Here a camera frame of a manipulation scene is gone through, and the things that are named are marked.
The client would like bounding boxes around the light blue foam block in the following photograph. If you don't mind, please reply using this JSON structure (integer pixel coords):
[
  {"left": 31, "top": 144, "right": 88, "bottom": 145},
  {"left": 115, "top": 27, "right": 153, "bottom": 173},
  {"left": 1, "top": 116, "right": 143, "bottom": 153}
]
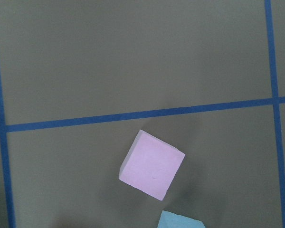
[{"left": 157, "top": 210, "right": 205, "bottom": 228}]

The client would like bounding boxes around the pink foam block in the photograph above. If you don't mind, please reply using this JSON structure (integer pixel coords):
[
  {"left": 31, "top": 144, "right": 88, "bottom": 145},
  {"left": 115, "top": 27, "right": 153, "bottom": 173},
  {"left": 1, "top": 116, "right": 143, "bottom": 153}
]
[{"left": 119, "top": 130, "right": 185, "bottom": 201}]

